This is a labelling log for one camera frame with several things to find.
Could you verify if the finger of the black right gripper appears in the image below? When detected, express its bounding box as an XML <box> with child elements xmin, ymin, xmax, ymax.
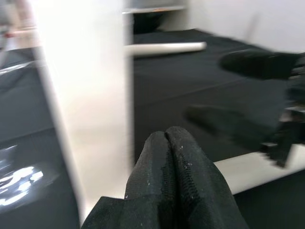
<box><xmin>185</xmin><ymin>104</ymin><xmax>280</xmax><ymax>148</ymax></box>
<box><xmin>219</xmin><ymin>51</ymin><xmax>299</xmax><ymax>80</ymax></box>

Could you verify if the black table cloth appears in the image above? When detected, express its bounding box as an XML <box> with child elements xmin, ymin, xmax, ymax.
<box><xmin>0</xmin><ymin>28</ymin><xmax>305</xmax><ymax>229</ymax></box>

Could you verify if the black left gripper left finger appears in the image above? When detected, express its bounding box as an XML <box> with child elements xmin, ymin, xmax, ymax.
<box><xmin>81</xmin><ymin>131</ymin><xmax>182</xmax><ymax>229</ymax></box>

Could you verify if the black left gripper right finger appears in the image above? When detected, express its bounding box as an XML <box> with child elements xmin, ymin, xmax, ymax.
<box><xmin>165</xmin><ymin>126</ymin><xmax>250</xmax><ymax>229</ymax></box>

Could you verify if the white plastic children table top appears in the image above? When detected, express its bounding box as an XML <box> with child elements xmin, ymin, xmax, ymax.
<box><xmin>28</xmin><ymin>0</ymin><xmax>135</xmax><ymax>229</ymax></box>

